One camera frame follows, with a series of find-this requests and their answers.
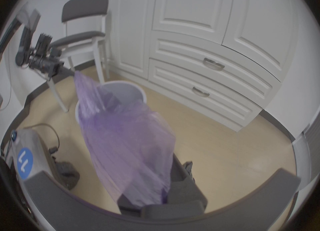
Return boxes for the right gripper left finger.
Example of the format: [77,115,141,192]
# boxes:
[117,193,150,211]

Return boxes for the black cable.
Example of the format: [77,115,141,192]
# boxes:
[24,123,61,154]

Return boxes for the pale grey trash bin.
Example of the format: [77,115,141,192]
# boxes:
[75,80,147,125]

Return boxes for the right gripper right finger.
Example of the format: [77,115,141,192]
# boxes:
[167,153,208,208]

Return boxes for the purple plastic bag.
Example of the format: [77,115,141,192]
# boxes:
[74,71,176,206]

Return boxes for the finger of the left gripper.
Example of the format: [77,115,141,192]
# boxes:
[59,67,76,76]

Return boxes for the white chair grey cushions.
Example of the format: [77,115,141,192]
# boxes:
[47,0,112,113]

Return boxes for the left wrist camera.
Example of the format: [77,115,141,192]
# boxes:
[49,47,63,62]

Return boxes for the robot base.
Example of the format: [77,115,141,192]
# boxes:
[4,127,80,190]

